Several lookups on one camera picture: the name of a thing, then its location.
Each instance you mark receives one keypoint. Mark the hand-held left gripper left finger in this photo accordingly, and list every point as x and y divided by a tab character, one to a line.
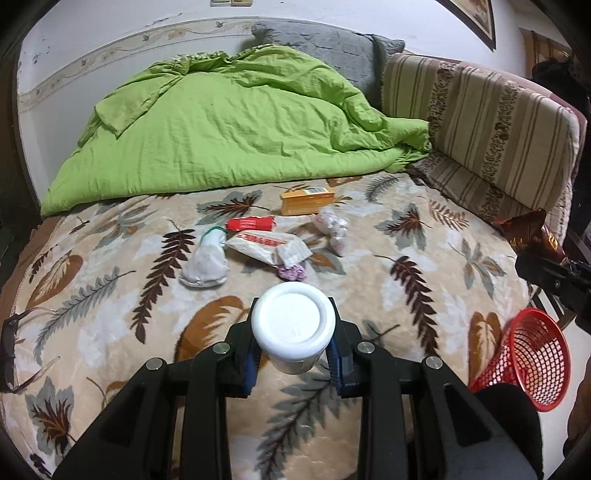
248	369

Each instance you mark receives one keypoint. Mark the brown snack bag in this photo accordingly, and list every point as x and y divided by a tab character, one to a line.
526	233

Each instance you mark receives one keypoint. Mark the clear plastic bag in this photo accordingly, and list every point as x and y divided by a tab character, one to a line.
334	228

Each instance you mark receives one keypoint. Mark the white plastic bottle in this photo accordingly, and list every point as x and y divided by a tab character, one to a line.
293	323

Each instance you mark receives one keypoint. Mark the wooden window frame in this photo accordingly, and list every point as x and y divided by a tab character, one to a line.
542	48

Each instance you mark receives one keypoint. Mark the wall switch plate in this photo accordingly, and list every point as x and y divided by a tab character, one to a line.
232	2

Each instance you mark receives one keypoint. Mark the person's right forearm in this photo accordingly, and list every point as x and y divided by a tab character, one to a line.
579	424

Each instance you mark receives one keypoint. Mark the purple wrapper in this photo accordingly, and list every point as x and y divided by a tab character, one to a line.
293	272

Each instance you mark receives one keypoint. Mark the white packet with red print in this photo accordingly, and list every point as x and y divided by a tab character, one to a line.
256	244

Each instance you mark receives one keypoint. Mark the green duvet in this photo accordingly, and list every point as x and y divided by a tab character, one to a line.
231	129

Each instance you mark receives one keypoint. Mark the orange cardboard box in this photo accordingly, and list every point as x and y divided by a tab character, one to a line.
307	203

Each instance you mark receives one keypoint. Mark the grey pillow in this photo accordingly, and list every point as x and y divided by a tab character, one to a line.
332	41

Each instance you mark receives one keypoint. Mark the red mesh basket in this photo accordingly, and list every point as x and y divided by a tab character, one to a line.
535	364

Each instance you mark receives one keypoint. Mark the framed wall picture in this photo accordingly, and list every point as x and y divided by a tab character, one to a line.
475	18

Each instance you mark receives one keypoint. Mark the dark wooden chair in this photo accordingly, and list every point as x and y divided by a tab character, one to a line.
551	310

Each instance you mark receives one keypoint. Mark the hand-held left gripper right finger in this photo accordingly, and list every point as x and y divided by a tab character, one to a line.
336	369

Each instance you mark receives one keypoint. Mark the beige leaf print blanket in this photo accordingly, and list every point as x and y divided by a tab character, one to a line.
115	258

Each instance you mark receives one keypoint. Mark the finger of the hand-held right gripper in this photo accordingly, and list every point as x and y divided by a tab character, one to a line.
540	272

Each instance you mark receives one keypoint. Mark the striped beige cushion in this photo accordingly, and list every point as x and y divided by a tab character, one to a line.
485	124
461	184

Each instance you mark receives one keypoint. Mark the eyeglasses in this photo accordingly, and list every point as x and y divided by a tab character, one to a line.
9	332

